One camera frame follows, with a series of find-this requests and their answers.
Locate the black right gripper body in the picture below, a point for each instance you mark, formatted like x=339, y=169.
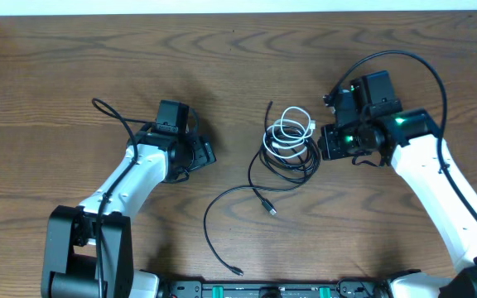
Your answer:
x=328, y=141

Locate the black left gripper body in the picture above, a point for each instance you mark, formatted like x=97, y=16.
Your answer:
x=204, y=151

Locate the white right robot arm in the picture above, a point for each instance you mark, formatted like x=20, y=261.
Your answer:
x=369, y=118

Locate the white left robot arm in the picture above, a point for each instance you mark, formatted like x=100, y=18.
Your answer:
x=89, y=247

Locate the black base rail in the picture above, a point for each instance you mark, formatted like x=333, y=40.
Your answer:
x=348, y=288

